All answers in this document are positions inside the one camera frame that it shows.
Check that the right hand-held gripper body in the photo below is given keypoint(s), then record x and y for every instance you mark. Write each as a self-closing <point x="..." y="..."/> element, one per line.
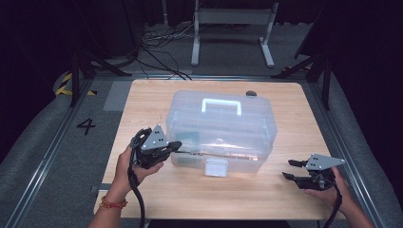
<point x="320" y="180"/>

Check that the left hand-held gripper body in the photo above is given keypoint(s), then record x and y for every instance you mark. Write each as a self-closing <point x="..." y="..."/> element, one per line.
<point x="152" y="152"/>

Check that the clear plastic storage box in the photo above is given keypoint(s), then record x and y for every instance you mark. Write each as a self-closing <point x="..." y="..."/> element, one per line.
<point x="221" y="133"/>

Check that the person's right hand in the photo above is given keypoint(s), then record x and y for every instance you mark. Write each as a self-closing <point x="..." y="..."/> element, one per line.
<point x="340" y="193"/>

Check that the person's left hand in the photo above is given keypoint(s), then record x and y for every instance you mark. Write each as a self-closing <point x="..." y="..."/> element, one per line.
<point x="125" y="174"/>

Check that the small dark round disc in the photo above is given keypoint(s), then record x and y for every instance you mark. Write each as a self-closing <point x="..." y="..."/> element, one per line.
<point x="251" y="93"/>

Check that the black metal stand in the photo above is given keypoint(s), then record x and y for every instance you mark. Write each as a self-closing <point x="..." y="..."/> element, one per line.
<point x="326" y="82"/>
<point x="75" y="79"/>

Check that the yellow black hazard tape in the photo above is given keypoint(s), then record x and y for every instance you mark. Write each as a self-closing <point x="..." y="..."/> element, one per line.
<point x="63" y="90"/>

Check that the grey metal stand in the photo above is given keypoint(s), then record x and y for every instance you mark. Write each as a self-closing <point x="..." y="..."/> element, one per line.
<point x="234" y="15"/>

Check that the metal floor rail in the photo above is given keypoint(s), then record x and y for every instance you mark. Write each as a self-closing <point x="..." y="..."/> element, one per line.
<point x="345" y="148"/>
<point x="47" y="155"/>

